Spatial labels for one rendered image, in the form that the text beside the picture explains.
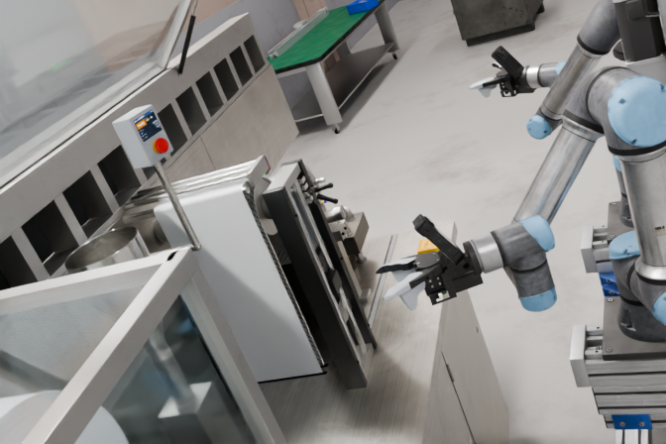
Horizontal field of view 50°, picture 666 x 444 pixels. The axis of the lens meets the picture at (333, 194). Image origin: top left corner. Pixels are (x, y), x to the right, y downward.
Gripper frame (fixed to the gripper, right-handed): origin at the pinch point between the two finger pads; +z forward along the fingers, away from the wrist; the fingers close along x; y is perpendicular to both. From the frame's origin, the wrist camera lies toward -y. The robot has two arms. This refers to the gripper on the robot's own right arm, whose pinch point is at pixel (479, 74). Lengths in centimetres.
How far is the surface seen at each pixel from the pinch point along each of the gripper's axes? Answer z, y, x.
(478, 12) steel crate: 322, 143, 392
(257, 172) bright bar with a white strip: -18, -35, -101
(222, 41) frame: 59, -46, -46
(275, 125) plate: 66, -7, -40
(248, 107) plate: 58, -22, -51
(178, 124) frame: 34, -40, -88
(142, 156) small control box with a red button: -29, -57, -126
